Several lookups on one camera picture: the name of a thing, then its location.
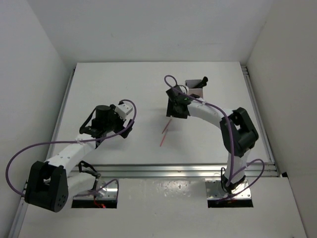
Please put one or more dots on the metal base plate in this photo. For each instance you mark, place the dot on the metal base plate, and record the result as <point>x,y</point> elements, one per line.
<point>215,192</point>
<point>103,190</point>

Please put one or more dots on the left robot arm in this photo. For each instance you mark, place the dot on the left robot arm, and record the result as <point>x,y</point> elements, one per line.
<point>56,180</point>

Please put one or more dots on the white organizer box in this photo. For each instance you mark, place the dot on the white organizer box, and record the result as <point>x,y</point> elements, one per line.
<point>191,86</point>

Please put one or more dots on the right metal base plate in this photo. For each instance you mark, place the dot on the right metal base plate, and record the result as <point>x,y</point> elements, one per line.
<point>215,192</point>

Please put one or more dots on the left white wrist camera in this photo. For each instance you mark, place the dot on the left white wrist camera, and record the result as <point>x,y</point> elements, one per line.
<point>123,110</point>

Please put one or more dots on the long pink stick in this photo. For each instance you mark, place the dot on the long pink stick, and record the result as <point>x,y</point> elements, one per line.
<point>163,138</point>

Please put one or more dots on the thin pink brush stick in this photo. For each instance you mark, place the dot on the thin pink brush stick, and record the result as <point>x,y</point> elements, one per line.
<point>166,127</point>

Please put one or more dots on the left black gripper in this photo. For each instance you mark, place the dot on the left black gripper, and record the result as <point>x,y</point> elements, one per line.
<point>121,128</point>

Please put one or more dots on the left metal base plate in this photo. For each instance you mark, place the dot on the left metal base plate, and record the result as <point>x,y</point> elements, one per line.
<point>103,190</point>

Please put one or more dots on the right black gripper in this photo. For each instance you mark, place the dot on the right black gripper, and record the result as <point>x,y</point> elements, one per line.
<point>171,112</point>

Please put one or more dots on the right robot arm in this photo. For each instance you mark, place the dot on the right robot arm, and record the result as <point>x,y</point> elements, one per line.
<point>238,132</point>

